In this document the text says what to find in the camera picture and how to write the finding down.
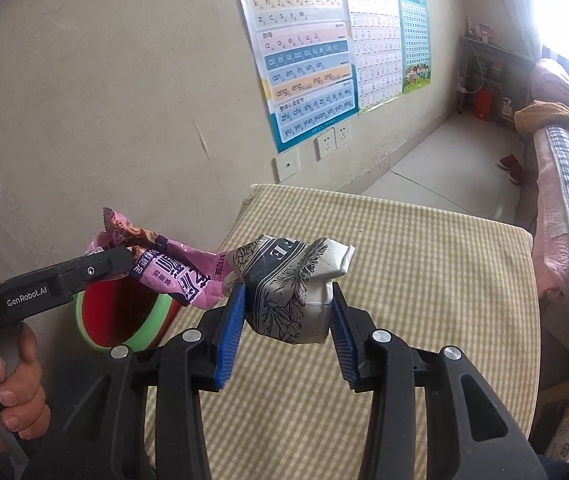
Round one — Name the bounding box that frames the person's leg in jeans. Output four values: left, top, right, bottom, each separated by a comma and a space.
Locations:
535, 452, 569, 480

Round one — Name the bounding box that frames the person's left hand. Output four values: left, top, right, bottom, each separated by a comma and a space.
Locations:
0, 322, 48, 453

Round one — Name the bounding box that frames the pink folded quilt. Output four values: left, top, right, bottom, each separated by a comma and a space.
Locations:
529, 57, 569, 111

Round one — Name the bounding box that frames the blue letter wall poster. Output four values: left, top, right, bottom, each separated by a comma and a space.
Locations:
228, 0, 360, 155

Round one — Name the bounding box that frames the yellow blanket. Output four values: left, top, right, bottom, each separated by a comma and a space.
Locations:
515, 101, 569, 136

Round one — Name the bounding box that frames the small red white box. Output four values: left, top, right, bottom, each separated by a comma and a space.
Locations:
467, 20, 493, 43

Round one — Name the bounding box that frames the long pink purple wrapper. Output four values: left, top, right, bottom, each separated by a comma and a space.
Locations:
84, 207, 238, 311

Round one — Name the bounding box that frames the green cartoon wall poster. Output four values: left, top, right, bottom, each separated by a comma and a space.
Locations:
397, 0, 434, 95

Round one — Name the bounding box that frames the white chart wall poster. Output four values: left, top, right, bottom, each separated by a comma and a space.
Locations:
339, 0, 405, 113

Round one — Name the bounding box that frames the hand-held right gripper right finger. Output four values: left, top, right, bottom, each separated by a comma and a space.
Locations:
329, 282, 551, 480

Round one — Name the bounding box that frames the dark metal shelf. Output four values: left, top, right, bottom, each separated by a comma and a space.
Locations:
457, 35, 535, 123

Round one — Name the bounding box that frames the white floral carton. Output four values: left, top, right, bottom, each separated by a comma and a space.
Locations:
232, 234, 356, 346

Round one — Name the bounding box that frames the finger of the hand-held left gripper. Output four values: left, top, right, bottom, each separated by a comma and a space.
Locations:
59, 246, 134, 295

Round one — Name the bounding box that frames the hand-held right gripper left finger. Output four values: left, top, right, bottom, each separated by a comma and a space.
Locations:
29, 282, 248, 480

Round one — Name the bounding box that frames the red bin with green rim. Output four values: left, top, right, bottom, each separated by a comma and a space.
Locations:
75, 280, 188, 353

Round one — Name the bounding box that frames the pink bed sheet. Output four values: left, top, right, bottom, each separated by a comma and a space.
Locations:
532, 127, 569, 306

